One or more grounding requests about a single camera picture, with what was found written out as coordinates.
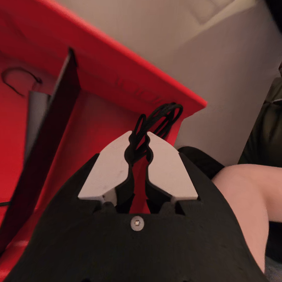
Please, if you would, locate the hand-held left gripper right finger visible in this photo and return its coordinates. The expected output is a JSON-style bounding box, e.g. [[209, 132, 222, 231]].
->
[[145, 131, 199, 213]]

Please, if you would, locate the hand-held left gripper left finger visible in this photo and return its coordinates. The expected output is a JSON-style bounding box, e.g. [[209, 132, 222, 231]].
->
[[78, 130, 135, 212]]

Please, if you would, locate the black usb cable bundle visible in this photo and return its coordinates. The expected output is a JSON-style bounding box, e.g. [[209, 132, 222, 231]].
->
[[124, 102, 184, 167]]

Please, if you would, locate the red plastic bin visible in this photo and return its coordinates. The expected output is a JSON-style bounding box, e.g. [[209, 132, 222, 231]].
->
[[0, 0, 208, 278]]

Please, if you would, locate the person's right forearm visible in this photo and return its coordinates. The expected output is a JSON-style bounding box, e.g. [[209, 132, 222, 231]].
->
[[211, 164, 282, 273]]

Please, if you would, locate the black rounded pad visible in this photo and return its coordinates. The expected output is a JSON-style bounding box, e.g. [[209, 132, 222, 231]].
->
[[178, 146, 225, 180]]

